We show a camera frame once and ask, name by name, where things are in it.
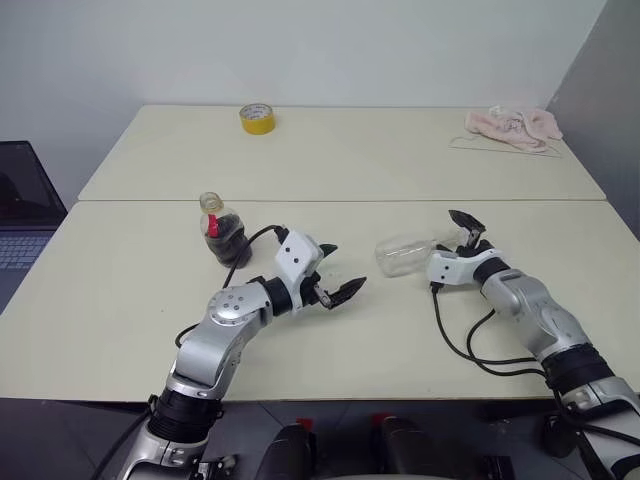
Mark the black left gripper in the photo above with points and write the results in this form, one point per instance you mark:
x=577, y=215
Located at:
x=315, y=290

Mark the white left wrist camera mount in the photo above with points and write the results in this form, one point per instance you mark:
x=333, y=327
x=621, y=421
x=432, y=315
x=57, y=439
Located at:
x=295, y=260

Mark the clear plastic bottle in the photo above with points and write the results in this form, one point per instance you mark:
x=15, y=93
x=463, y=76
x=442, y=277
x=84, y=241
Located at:
x=400, y=257

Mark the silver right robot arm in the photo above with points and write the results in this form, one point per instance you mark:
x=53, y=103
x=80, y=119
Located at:
x=535, y=310

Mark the dark laptop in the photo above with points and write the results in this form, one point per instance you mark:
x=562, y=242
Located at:
x=22, y=200

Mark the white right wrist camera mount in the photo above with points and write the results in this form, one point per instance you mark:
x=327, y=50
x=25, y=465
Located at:
x=450, y=267

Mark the dark liquid bottle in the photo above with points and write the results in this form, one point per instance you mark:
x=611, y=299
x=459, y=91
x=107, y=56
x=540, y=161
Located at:
x=227, y=245

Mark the yellow tape roll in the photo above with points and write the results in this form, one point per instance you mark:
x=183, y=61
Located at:
x=256, y=123

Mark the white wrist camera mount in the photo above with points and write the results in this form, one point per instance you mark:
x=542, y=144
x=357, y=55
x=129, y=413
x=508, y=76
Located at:
x=295, y=260
x=450, y=267

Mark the small black box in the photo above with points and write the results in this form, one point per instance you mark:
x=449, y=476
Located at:
x=215, y=465

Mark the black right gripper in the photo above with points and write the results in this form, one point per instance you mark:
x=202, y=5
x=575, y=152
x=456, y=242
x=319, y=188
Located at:
x=475, y=249

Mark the dark rounded shape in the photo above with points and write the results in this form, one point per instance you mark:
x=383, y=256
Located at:
x=287, y=452
x=405, y=447

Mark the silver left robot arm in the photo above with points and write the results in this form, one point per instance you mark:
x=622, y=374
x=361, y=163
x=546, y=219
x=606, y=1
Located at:
x=220, y=325

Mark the pink towel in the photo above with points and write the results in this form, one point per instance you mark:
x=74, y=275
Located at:
x=515, y=126

